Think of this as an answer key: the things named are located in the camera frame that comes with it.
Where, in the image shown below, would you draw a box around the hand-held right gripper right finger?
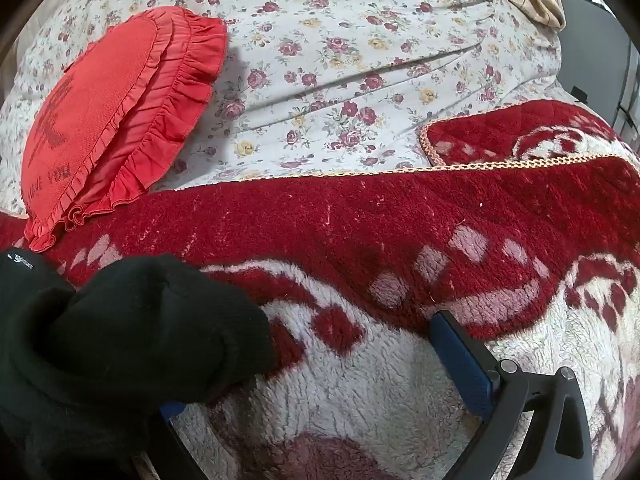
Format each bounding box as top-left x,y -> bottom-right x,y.
430,309 -> 608,480

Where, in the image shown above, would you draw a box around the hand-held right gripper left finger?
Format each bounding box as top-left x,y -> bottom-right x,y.
159,400 -> 207,480

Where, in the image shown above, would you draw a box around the black pants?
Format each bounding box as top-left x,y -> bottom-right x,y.
0,248 -> 279,480

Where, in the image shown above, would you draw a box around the red and white fleece blanket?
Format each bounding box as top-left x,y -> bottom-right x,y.
0,99 -> 640,480

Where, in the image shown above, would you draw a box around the red heart-shaped frilled pillow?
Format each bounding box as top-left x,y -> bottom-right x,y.
21,6 -> 230,253

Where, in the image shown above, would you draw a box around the white floral bedsheet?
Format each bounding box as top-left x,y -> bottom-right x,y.
0,0 -> 567,222

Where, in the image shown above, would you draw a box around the grey cabinet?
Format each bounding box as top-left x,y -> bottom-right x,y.
556,0 -> 640,142

